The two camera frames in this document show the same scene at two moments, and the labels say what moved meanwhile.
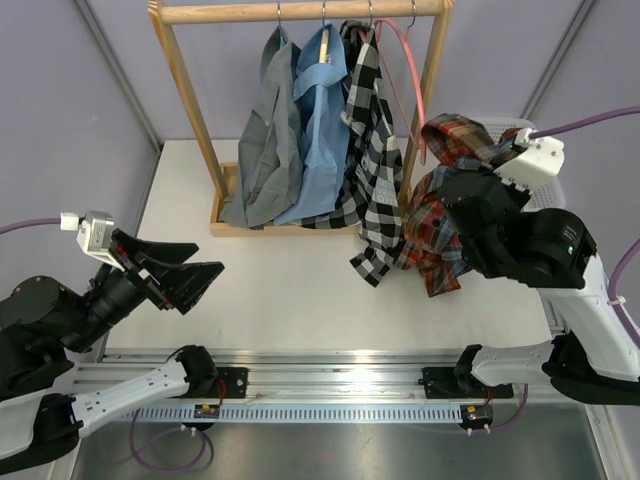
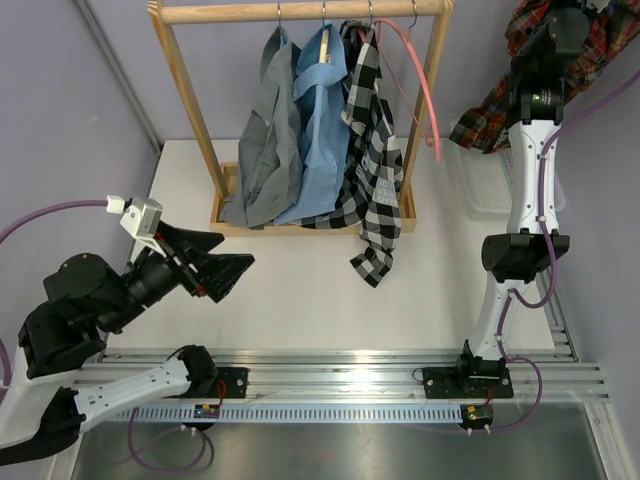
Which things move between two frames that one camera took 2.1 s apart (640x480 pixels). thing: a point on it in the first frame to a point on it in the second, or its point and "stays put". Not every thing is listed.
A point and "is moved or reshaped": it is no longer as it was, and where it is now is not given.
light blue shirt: x=324 y=126 stays put
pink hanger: x=424 y=136 is moved or reshaped
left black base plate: x=231 y=382 stays put
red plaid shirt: x=431 y=238 to x=484 y=127
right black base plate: x=444 y=383 stays put
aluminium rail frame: x=321 y=385 stays put
